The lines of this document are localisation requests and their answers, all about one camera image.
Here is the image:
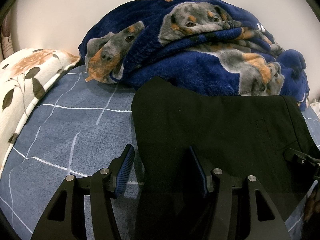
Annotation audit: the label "black pants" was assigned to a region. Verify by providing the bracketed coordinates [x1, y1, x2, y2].
[131, 77, 319, 239]

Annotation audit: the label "person's right hand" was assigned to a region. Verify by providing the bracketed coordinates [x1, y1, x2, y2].
[303, 183, 320, 222]

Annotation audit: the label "blue grid bed sheet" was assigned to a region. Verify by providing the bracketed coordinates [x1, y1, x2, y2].
[1, 66, 319, 239]

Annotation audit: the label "white floral pillow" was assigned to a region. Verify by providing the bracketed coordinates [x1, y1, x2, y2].
[0, 48, 80, 171]

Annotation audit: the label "blue dog print blanket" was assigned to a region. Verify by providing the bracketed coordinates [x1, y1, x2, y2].
[78, 0, 310, 111]

